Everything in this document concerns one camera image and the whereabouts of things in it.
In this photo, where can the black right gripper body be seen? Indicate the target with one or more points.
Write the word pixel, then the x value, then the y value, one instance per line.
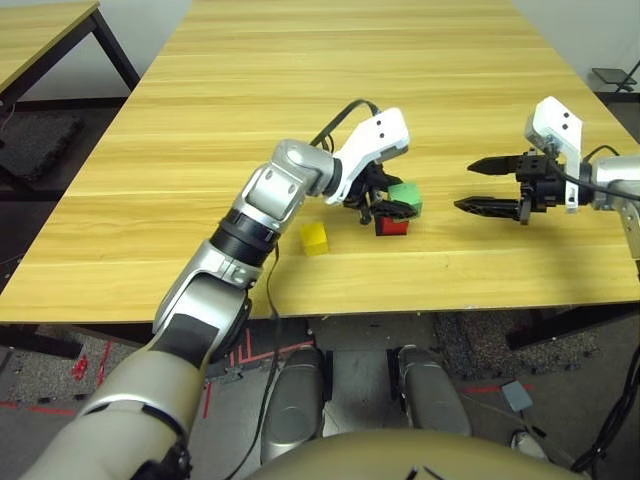
pixel 542 185

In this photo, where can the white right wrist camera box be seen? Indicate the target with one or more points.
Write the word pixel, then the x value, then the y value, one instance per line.
pixel 557 122

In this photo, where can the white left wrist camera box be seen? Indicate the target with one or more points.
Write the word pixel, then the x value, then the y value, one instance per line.
pixel 370 145

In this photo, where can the black table frame bar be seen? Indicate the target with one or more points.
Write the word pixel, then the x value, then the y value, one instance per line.
pixel 565 327

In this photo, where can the black foam floor mat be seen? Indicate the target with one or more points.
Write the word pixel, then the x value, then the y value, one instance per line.
pixel 35 145

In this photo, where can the small red floor object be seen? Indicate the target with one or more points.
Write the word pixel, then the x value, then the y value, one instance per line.
pixel 80 366

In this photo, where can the black stand tray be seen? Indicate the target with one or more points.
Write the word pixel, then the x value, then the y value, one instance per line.
pixel 612 75

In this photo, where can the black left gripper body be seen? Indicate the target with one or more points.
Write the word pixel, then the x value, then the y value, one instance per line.
pixel 365 192

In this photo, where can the black speckled floor mat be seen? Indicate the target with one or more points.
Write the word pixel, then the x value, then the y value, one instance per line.
pixel 500 345

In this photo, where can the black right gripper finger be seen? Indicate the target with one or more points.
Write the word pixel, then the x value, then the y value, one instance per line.
pixel 500 166
pixel 495 207

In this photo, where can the white person's shoe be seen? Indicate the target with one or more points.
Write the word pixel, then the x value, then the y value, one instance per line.
pixel 527 445

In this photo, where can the wooden side table black legs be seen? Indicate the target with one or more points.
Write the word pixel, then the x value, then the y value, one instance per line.
pixel 45 30

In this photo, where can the red wooden block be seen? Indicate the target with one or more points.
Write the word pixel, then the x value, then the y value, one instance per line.
pixel 392 228

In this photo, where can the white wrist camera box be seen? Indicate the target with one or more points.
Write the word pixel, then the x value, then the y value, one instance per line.
pixel 557 122
pixel 370 145

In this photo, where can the yellow wooden block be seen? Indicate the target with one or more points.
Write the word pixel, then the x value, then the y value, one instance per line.
pixel 315 240

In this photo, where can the green wooden block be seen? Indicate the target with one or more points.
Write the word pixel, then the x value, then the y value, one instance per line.
pixel 406 194

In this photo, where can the grey foot pedal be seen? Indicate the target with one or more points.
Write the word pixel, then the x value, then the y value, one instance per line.
pixel 517 396

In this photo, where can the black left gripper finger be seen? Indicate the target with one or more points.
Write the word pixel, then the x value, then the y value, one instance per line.
pixel 395 210
pixel 392 181

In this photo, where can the tan robot torso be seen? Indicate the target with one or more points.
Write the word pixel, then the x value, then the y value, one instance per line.
pixel 410 455

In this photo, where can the grey right robot leg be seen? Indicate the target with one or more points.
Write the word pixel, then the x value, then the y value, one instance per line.
pixel 432 395

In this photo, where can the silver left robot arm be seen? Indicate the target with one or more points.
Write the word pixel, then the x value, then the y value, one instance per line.
pixel 200 320

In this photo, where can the black tripod stand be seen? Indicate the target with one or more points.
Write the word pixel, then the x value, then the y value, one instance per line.
pixel 629 80

